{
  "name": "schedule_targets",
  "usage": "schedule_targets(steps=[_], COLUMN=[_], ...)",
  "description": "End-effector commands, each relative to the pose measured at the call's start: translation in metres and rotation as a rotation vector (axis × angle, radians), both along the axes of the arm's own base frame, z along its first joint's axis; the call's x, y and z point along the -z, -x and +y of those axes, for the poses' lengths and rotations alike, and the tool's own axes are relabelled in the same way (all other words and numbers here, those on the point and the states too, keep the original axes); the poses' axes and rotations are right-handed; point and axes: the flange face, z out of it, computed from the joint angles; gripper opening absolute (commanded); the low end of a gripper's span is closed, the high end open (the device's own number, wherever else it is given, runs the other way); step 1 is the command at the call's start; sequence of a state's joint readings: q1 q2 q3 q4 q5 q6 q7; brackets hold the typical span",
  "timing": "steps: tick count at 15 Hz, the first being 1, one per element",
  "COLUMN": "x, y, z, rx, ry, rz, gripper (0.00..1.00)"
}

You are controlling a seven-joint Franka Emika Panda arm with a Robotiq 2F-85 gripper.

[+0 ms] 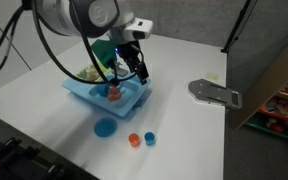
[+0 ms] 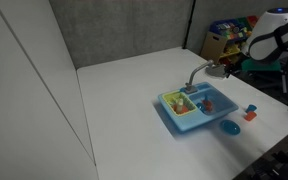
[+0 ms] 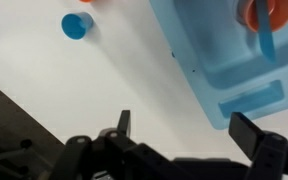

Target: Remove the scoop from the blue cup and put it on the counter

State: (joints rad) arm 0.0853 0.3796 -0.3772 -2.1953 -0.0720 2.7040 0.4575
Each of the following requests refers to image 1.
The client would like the light blue toy sink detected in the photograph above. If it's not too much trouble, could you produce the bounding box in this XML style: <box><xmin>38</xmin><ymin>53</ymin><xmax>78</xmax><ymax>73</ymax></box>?
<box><xmin>62</xmin><ymin>68</ymin><xmax>153</xmax><ymax>120</ymax></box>

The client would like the pale yellow sticky note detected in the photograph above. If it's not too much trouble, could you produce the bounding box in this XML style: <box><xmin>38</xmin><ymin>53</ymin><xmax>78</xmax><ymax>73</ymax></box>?
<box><xmin>205</xmin><ymin>72</ymin><xmax>220</xmax><ymax>81</ymax></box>

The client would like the black equipment frame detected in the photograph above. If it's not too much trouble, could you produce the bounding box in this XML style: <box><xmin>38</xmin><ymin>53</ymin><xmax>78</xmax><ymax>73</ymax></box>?
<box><xmin>0</xmin><ymin>130</ymin><xmax>99</xmax><ymax>180</ymax></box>

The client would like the yellow-green dish rack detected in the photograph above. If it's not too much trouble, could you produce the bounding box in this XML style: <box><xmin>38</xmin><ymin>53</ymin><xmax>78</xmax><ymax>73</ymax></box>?
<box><xmin>75</xmin><ymin>63</ymin><xmax>114</xmax><ymax>84</ymax></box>

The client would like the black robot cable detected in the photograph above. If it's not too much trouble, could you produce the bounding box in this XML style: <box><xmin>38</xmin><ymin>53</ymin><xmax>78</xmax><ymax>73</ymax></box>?
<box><xmin>31</xmin><ymin>0</ymin><xmax>132</xmax><ymax>86</ymax></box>
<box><xmin>0</xmin><ymin>4</ymin><xmax>26</xmax><ymax>85</ymax></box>

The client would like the small blue toy cup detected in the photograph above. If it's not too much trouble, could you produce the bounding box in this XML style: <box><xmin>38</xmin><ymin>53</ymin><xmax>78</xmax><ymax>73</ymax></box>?
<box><xmin>144</xmin><ymin>131</ymin><xmax>157</xmax><ymax>147</ymax></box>

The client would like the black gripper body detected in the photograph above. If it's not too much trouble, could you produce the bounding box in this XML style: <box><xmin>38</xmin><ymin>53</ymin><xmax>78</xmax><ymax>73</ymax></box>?
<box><xmin>116</xmin><ymin>40</ymin><xmax>142</xmax><ymax>65</ymax></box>

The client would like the small orange toy cup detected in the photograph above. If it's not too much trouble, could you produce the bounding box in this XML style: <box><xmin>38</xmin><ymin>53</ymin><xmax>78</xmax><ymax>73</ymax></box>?
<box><xmin>128</xmin><ymin>132</ymin><xmax>141</xmax><ymax>149</ymax></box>

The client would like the blue toy plate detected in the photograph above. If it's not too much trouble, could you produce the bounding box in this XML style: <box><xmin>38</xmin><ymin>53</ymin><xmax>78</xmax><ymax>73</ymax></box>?
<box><xmin>93</xmin><ymin>117</ymin><xmax>119</xmax><ymax>139</ymax></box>

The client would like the cardboard toy shelf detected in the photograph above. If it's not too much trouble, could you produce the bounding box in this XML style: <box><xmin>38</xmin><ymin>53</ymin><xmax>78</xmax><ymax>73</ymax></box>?
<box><xmin>230</xmin><ymin>37</ymin><xmax>288</xmax><ymax>145</ymax></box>

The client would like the black vertical pole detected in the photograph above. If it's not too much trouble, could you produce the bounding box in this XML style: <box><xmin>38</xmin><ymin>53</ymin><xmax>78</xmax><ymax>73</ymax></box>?
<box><xmin>220</xmin><ymin>0</ymin><xmax>254</xmax><ymax>54</ymax></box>

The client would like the grey toy faucet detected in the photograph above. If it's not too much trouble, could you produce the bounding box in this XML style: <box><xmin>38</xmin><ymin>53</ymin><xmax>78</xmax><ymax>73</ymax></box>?
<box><xmin>114</xmin><ymin>61</ymin><xmax>129</xmax><ymax>78</ymax></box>

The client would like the orange toy cup with handle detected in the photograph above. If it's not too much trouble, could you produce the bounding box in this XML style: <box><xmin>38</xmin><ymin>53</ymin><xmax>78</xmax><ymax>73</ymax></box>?
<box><xmin>107</xmin><ymin>85</ymin><xmax>123</xmax><ymax>102</ymax></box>

